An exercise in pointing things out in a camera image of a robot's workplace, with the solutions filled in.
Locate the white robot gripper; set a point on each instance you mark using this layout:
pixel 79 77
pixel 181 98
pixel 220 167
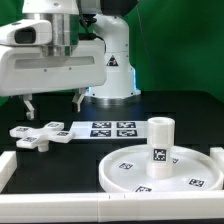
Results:
pixel 25 71

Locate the white cross-shaped table base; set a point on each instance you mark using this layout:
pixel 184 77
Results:
pixel 30 138

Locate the white round table top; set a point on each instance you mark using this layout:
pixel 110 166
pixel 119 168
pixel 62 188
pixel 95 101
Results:
pixel 142 169

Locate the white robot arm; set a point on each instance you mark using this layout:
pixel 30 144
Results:
pixel 89 20

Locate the white marker tag sheet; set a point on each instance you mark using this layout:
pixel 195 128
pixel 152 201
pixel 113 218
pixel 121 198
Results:
pixel 109 129

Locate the white left barrier block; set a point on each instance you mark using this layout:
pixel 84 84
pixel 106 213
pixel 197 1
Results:
pixel 8 164

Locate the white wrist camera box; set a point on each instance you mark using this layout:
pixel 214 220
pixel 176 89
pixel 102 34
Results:
pixel 26 32

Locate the white front barrier rail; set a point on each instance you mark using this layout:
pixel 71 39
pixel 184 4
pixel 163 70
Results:
pixel 106 207

